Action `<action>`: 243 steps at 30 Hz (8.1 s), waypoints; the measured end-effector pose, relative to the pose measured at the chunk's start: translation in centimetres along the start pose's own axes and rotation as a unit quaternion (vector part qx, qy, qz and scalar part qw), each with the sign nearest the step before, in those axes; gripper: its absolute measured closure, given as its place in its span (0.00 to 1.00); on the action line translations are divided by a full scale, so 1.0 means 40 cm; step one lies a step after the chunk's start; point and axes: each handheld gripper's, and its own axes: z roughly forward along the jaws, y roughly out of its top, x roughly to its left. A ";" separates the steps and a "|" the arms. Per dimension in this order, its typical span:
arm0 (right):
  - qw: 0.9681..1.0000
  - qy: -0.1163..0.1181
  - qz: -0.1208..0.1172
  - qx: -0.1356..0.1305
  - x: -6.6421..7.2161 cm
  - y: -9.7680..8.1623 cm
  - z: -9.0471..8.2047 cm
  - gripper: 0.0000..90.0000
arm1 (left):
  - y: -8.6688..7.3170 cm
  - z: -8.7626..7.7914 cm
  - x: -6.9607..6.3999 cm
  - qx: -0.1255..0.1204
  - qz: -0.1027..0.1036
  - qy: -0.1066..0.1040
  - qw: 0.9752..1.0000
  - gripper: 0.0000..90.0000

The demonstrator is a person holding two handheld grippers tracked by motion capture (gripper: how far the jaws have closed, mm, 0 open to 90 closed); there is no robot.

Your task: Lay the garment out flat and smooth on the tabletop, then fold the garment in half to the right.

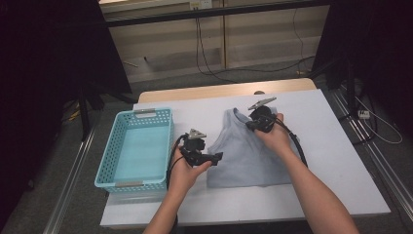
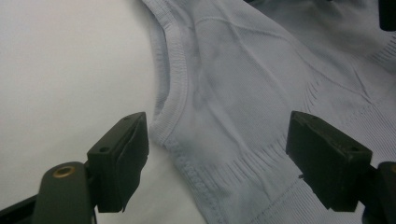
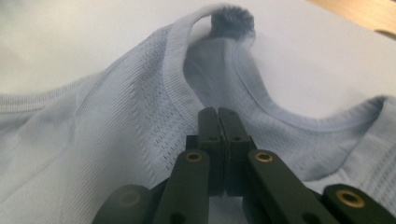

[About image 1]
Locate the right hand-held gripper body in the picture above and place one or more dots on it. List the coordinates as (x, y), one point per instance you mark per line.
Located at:
(264, 118)

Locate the light blue perforated plastic basket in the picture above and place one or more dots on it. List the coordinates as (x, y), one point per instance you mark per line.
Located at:
(139, 152)

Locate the white wall socket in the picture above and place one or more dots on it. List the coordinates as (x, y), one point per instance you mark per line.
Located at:
(201, 4)

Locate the black curtain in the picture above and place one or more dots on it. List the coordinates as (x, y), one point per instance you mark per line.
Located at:
(373, 32)

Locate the round table grommet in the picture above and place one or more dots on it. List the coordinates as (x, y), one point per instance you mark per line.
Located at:
(259, 92)

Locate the person's left hand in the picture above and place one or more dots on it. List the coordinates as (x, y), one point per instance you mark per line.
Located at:
(185, 177)

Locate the aluminium floor rail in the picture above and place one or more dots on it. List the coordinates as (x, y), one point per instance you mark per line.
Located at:
(69, 185)
(383, 169)

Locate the person's right hand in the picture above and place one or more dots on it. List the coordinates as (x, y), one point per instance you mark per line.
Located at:
(277, 139)

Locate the black metal stand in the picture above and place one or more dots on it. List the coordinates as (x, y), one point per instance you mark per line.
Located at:
(350, 84)
(85, 110)

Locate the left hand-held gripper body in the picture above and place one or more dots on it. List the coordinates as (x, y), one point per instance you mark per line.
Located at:
(195, 149)

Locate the white power plug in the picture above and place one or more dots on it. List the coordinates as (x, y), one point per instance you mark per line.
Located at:
(364, 114)

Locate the light blue knit shirt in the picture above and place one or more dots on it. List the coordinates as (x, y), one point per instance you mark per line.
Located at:
(240, 162)

